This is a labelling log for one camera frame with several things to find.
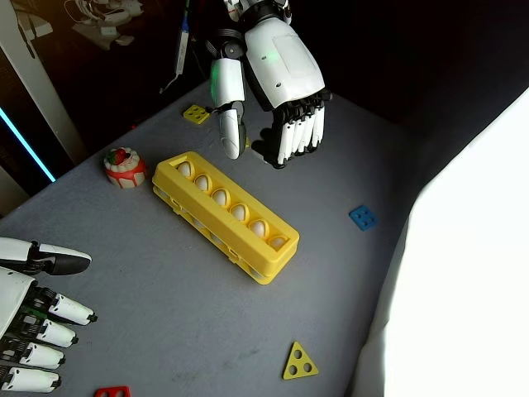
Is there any yellow egg carton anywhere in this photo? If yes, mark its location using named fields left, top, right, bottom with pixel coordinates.
left=151, top=151, right=301, bottom=286

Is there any white post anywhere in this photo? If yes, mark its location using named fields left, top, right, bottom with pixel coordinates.
left=0, top=0, right=90, bottom=166

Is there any white cable with plug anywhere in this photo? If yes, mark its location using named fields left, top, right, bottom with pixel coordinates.
left=159, top=0, right=194, bottom=94

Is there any cyan light strip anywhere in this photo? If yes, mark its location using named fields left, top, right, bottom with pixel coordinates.
left=0, top=107, right=57, bottom=183

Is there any yellow triangle holed block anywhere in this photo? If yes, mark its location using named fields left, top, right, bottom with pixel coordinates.
left=282, top=341, right=320, bottom=380

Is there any blue square holed block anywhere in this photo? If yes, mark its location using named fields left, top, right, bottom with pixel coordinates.
left=349, top=205, right=379, bottom=232

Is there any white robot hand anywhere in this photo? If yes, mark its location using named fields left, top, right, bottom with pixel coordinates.
left=205, top=18, right=333, bottom=170
left=0, top=237, right=98, bottom=394

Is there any red pentagon holed block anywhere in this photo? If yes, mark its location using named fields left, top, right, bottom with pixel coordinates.
left=93, top=385, right=132, bottom=397

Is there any white backdrop sheet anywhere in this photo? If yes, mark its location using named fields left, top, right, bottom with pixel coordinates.
left=346, top=84, right=529, bottom=397

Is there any toy strawberry cake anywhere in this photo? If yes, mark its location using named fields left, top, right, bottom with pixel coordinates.
left=102, top=147, right=149, bottom=190

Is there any small yellow holed block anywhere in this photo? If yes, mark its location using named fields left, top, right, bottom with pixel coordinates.
left=183, top=104, right=211, bottom=125

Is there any grey table cloth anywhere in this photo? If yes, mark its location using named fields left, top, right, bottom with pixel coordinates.
left=0, top=62, right=422, bottom=397

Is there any white background device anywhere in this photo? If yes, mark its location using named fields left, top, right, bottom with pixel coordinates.
left=65, top=0, right=144, bottom=51

